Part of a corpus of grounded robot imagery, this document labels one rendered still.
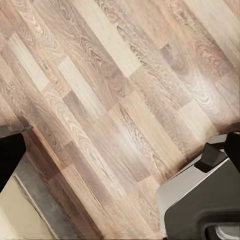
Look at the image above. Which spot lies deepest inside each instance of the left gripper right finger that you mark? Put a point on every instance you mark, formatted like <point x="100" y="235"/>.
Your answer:
<point x="232" y="148"/>

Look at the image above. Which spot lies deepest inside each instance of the bed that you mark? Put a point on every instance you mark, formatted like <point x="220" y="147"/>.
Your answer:
<point x="28" y="211"/>

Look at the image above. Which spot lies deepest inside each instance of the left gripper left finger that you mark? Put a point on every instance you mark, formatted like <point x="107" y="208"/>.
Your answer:
<point x="12" y="150"/>

